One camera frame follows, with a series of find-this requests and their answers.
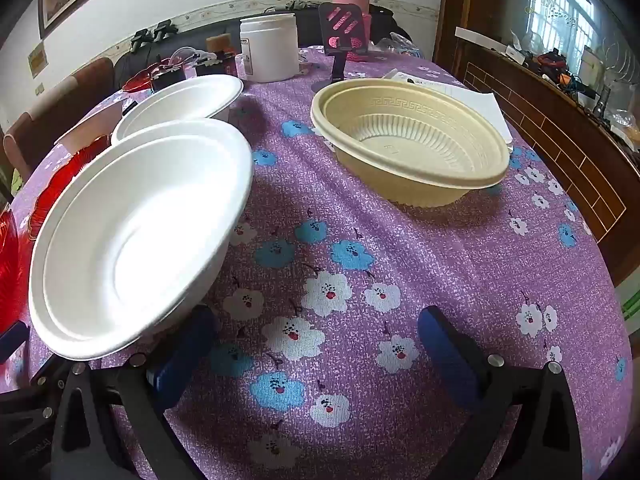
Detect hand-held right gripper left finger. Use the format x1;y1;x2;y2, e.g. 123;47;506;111
50;305;218;480

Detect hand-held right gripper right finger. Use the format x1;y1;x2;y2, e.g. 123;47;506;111
418;305;583;480

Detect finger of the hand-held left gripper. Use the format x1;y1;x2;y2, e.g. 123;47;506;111
0;321;30;365

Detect white foam bowl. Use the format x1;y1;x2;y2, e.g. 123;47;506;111
111;75;244;146
28;120;254;361

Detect small red scalloped plate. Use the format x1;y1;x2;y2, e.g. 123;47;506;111
27;135;112;241

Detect beige plastic bowl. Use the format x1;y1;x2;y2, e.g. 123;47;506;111
310;78;511;208

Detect purple floral tablecloth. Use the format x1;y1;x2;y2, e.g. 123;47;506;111
0;45;633;480

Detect brown wooden cabinet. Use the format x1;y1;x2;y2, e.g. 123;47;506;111
434;0;640;286

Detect brown upholstered armchair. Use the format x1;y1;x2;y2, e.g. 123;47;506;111
2;57;116;181

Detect white paper sheets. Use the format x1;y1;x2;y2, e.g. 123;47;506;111
382;67;513;148

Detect black cylindrical device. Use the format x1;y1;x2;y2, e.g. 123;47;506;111
150;67;187;93

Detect red glass fruit dish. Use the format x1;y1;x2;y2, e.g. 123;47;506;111
122;62;171;93

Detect black box device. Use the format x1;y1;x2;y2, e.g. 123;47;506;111
195;56;236;77

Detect clear plastic lid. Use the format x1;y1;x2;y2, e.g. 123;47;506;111
170;46;201;67

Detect clear plastic bag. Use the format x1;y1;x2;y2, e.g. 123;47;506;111
372;32;426;58

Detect white flat box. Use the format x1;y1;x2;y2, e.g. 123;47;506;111
455;26;526;65

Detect white plastic jar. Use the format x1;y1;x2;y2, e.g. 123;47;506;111
239;13;301;83

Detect black leather sofa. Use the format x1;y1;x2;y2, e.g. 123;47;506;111
114;4;412;81

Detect black pink patterned phone holder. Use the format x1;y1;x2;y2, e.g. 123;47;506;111
318;2;371;83

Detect white barred window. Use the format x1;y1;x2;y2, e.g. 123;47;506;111
517;0;601;61

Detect yellow wall sign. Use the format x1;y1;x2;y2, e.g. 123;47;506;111
27;45;48;78

